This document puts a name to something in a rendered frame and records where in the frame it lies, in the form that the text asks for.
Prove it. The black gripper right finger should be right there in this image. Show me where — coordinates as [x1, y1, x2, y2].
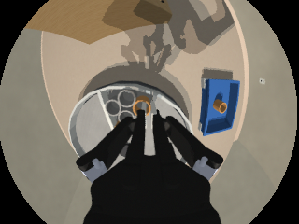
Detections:
[150, 101, 223, 189]

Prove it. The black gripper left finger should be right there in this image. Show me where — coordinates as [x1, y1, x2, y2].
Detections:
[76, 102, 147, 190]

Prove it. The blue open crate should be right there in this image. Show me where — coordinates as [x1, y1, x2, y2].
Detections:
[198, 78, 240, 136]

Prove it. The grey metal bushing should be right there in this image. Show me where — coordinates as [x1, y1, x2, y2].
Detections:
[118, 106, 135, 122]
[105, 95, 123, 116]
[118, 89, 137, 107]

